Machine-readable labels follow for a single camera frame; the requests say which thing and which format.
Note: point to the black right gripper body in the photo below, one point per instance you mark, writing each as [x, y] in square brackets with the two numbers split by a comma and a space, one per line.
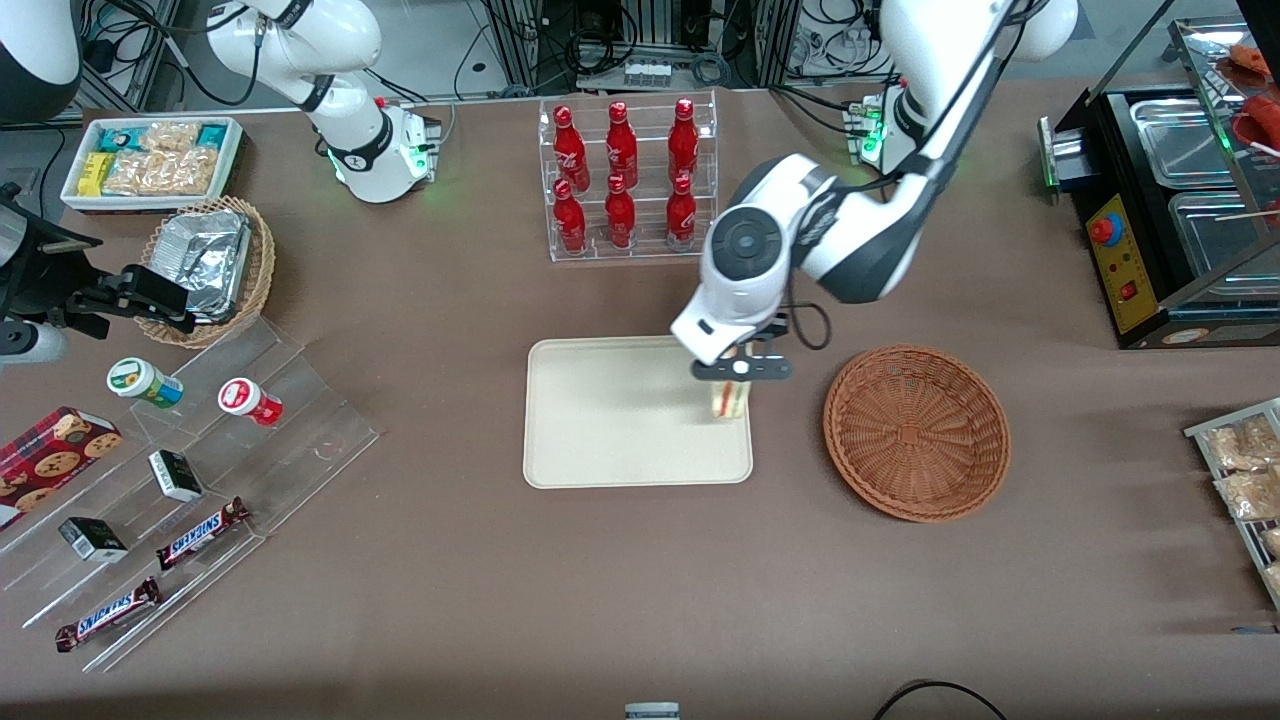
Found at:
[42, 292]

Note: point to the triangular sandwich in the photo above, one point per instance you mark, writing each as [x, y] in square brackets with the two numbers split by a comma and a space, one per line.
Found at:
[728, 402]

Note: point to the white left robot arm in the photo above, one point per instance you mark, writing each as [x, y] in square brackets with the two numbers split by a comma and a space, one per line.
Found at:
[850, 240]

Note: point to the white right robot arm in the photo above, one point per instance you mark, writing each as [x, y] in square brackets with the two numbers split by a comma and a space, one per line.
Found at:
[340, 40]

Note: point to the small tan wicker basket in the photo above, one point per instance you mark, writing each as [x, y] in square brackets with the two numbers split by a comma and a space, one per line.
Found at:
[263, 270]

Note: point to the large brown wicker basket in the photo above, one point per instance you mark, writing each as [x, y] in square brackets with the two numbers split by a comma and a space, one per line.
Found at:
[915, 435]

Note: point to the cream plastic tray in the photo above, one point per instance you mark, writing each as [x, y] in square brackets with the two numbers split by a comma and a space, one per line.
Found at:
[610, 410]

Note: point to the aluminium foil container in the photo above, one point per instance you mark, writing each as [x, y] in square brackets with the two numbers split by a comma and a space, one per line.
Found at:
[200, 250]

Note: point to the green lid white cup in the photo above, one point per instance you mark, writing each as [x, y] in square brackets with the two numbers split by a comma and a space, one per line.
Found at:
[140, 380]

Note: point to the white rectangular snack bin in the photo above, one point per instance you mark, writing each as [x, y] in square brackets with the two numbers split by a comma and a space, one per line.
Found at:
[150, 204]

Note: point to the yellow snack packet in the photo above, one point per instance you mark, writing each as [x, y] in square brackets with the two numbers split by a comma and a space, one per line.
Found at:
[95, 175]

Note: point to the large clear cracker bag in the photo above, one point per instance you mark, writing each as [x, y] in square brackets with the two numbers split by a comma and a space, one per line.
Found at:
[160, 172]

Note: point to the red lid cup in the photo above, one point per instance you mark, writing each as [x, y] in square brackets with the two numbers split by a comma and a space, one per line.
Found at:
[245, 398]

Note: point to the red cola bottle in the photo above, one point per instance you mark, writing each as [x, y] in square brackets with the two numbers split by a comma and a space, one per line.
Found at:
[683, 140]
[568, 145]
[681, 214]
[620, 217]
[569, 222]
[621, 145]

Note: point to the small clear cracker bag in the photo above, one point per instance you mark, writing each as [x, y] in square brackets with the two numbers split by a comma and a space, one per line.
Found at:
[170, 138]

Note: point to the teal snack packet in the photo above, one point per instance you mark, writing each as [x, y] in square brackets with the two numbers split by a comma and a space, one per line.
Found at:
[212, 135]
[120, 138]

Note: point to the clear acrylic bottle rack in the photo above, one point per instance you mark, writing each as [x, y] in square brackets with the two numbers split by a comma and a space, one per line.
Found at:
[648, 215]

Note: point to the red cookie box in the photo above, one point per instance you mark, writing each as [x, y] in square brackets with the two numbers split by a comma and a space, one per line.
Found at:
[40, 460]

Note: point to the small black carton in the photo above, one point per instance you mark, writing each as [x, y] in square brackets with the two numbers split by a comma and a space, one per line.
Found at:
[175, 476]
[92, 540]

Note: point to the clear acrylic step display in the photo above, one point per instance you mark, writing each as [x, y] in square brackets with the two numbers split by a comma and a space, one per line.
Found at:
[300, 440]

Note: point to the brown snickers bar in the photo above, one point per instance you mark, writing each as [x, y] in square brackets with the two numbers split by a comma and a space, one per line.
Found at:
[108, 614]
[200, 533]

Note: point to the white power strip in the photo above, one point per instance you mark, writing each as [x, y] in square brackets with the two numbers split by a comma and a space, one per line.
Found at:
[647, 73]

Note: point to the black food warmer machine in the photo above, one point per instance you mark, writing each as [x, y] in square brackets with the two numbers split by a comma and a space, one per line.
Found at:
[1125, 290]

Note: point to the small grey box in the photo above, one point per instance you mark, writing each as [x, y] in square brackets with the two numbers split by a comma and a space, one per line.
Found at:
[652, 712]

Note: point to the steel warmer pan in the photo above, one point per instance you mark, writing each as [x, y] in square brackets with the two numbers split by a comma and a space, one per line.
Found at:
[1180, 145]
[1215, 245]

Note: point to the clear nut snack bag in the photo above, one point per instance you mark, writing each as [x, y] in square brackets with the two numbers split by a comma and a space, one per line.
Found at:
[1240, 445]
[1250, 495]

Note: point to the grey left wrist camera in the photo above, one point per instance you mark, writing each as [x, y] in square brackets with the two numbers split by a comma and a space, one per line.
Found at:
[765, 369]

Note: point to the aluminium equipment frame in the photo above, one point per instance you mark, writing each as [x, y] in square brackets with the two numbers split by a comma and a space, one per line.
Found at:
[660, 20]

